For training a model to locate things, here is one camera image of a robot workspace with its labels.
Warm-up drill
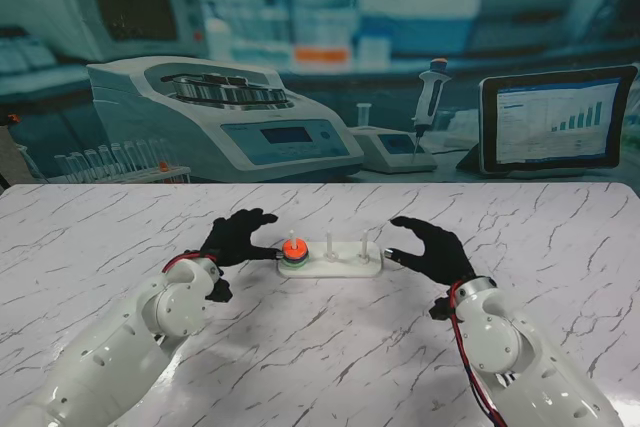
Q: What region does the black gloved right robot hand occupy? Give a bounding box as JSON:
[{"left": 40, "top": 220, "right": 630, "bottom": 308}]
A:
[{"left": 384, "top": 215, "right": 479, "bottom": 293}]

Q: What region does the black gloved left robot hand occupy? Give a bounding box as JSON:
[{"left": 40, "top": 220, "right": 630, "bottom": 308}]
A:
[{"left": 198, "top": 208, "right": 284, "bottom": 268}]

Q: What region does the white Hanoi tower base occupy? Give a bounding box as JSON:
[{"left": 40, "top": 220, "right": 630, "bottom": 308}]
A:
[{"left": 276, "top": 229, "right": 385, "bottom": 279}]

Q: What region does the printed laboratory backdrop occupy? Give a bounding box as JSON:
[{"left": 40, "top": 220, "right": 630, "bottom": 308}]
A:
[{"left": 0, "top": 0, "right": 640, "bottom": 186}]

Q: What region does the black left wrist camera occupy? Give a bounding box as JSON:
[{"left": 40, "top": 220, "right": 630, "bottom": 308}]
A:
[{"left": 205, "top": 279, "right": 233, "bottom": 303}]

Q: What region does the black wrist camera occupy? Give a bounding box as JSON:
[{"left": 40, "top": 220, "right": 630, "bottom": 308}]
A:
[
  {"left": 205, "top": 279, "right": 233, "bottom": 303},
  {"left": 430, "top": 296, "right": 456, "bottom": 321}
]

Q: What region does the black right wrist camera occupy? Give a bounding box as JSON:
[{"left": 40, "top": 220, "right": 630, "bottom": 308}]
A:
[{"left": 430, "top": 296, "right": 456, "bottom": 321}]

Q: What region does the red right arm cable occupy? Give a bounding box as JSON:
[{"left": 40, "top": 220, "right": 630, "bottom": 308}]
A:
[{"left": 447, "top": 284, "right": 511, "bottom": 427}]

